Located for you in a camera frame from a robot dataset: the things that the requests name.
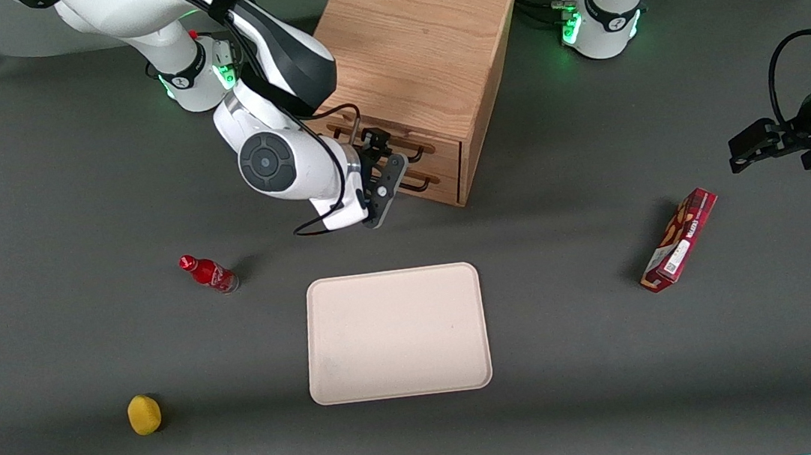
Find red shortbread cookie box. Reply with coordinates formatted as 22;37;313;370
631;185;727;295

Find wooden drawer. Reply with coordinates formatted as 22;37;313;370
311;100;465;186
388;155;465;213

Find dark drawer handle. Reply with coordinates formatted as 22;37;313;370
400;167;441;193
327;113;438;172

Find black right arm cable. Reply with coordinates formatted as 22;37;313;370
280;103;376;238

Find yellow lemon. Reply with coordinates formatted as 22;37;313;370
126;393;165;438

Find black base cables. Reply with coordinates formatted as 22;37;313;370
513;0;582;34

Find cream rectangular plastic tray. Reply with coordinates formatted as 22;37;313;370
298;260;495;408

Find wooden two-drawer cabinet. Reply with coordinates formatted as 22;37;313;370
291;0;540;223

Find small red soda bottle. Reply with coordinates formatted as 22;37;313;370
178;250;241;299

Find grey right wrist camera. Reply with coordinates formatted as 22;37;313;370
356;154;416;230

